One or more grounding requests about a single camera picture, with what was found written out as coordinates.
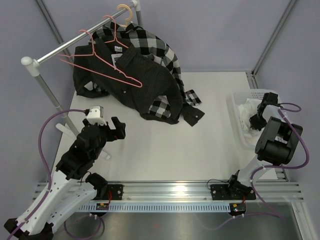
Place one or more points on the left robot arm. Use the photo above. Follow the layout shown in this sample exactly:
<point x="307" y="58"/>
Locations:
<point x="50" y="210"/>

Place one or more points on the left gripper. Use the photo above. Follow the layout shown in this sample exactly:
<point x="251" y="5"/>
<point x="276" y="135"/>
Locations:
<point x="120" y="127"/>

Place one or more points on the metal clothes rack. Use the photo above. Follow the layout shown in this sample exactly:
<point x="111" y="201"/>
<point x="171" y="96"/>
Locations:
<point x="33" y="65"/>

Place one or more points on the white slotted cable duct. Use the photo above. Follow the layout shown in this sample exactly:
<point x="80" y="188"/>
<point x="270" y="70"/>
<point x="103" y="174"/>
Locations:
<point x="210" y="207"/>

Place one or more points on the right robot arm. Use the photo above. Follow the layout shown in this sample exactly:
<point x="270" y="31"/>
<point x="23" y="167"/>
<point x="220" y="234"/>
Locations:
<point x="275" y="147"/>

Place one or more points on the black white checkered shirt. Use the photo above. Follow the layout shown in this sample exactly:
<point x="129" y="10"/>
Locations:
<point x="158" y="51"/>

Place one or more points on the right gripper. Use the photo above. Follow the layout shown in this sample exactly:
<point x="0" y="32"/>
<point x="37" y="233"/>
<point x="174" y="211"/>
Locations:
<point x="254" y="124"/>

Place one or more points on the black pinstripe shirt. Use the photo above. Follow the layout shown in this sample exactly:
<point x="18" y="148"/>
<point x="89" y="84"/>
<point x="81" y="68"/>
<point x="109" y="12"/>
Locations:
<point x="134" y="80"/>

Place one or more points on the white plastic basket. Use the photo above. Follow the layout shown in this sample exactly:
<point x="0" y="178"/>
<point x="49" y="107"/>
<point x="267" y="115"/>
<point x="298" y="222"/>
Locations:
<point x="237" y="98"/>

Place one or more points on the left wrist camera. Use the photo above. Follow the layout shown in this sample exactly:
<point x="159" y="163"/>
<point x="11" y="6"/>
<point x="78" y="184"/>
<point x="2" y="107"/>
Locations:
<point x="95" y="116"/>

